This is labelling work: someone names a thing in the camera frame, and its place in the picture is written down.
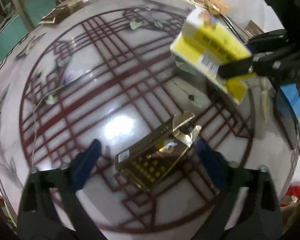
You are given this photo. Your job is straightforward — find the yellow medicine box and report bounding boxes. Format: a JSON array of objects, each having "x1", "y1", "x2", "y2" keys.
[{"x1": 170, "y1": 8, "x2": 251, "y2": 105}]

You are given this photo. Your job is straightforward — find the gold cigarette box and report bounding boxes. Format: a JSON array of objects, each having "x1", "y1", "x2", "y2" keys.
[{"x1": 115, "y1": 111, "x2": 202, "y2": 192}]

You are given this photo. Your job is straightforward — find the teal kitchen cabinets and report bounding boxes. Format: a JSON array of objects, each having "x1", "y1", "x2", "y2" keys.
[{"x1": 0, "y1": 0, "x2": 56, "y2": 61}]

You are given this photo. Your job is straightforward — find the blue plastic package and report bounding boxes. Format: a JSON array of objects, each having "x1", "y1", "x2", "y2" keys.
[{"x1": 277, "y1": 84, "x2": 300, "y2": 122}]

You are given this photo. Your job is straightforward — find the clear bag of bread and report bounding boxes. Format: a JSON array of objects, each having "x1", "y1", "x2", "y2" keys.
[{"x1": 39, "y1": 0, "x2": 90, "y2": 25}]

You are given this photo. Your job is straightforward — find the black cable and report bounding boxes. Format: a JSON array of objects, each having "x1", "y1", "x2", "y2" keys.
[{"x1": 192, "y1": 0, "x2": 246, "y2": 43}]

